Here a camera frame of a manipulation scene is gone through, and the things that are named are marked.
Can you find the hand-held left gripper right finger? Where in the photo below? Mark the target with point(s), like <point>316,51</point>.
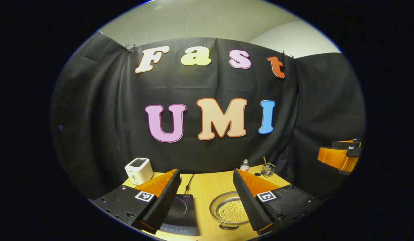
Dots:
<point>248,204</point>

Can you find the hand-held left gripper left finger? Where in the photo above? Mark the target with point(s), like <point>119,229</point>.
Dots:
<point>165,204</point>

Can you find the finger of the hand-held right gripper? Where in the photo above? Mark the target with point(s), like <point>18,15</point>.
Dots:
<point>332,155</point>
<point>342,145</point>

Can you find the pile of yellow soybeans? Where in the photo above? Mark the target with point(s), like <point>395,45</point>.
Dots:
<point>232,211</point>

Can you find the black induction cooktop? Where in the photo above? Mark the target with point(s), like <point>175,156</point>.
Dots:
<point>183,209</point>

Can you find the stainless steel pot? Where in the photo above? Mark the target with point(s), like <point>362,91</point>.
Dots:
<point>219,202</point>

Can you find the small white pink-label bottle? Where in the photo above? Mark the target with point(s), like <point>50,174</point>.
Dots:
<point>244,166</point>

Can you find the glass jar with stick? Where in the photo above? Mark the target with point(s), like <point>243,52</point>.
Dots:
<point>268,170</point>

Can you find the white toaster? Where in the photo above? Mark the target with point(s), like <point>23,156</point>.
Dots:
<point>138,170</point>

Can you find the small metal clip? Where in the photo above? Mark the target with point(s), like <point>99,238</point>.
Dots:
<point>286,55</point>
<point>129,47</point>

